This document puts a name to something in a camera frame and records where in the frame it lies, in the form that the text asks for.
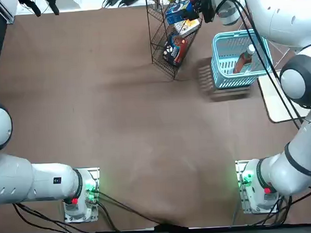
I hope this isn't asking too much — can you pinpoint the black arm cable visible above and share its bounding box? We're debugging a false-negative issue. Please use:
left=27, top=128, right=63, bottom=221
left=231, top=0, right=305, bottom=130

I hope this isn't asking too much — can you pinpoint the dark chocolate cookie box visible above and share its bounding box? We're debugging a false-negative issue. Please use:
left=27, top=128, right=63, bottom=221
left=161, top=32, right=191, bottom=68

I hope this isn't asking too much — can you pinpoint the blue Oreo cookie box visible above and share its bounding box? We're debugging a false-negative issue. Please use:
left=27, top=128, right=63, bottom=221
left=164, top=1, right=196, bottom=25

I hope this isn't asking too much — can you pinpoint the white orange cracker box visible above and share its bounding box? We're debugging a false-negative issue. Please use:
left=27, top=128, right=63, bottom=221
left=172, top=17, right=201, bottom=38

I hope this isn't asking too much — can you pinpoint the light blue plastic shopping basket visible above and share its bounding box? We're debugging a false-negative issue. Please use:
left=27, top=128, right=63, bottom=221
left=208, top=29, right=275, bottom=90

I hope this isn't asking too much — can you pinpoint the black base cable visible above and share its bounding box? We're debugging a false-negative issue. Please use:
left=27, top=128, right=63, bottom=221
left=95, top=185, right=190, bottom=233
left=227, top=181, right=311, bottom=228

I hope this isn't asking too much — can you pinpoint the amber tea bottle white cap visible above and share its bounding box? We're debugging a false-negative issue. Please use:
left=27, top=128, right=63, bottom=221
left=231, top=44, right=257, bottom=75

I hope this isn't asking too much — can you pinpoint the aluminium frame profile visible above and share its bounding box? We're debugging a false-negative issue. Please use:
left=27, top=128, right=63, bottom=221
left=0, top=0, right=18, bottom=25

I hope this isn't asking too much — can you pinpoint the black wire snack shelf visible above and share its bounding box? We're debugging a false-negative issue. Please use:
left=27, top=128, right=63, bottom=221
left=145, top=0, right=208, bottom=83

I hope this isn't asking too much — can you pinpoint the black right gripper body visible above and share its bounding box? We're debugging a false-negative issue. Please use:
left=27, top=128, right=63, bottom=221
left=201, top=0, right=216, bottom=24

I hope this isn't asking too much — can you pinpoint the beige plastic tray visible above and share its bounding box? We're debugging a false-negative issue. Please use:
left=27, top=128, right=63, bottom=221
left=256, top=66, right=311, bottom=124

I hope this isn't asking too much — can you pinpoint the clear acrylic beverage shelf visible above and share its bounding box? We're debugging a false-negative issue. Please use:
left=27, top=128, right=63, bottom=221
left=238, top=17, right=300, bottom=71

